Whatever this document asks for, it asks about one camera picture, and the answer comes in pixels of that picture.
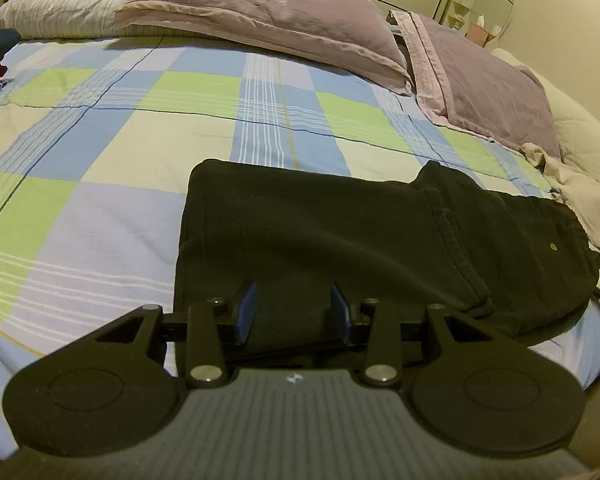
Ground black pants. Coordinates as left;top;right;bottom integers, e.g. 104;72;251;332
174;159;600;348

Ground beige crumpled garment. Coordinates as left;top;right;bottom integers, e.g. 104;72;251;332
521;143;600;248

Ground checkered blue green bedsheet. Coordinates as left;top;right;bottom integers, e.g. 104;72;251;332
0;34;600;461

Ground cream quilted blanket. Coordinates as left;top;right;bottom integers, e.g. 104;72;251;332
490;46;600;187

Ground white striped pillow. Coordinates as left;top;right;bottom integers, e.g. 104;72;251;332
0;0;184;40

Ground oval vanity mirror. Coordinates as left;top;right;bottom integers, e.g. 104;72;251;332
465;0;514;47

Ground mauve pillow far side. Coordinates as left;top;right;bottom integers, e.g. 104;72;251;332
114;0;412;96

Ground mauve pillow near camera side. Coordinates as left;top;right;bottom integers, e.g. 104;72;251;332
392;11;560;158

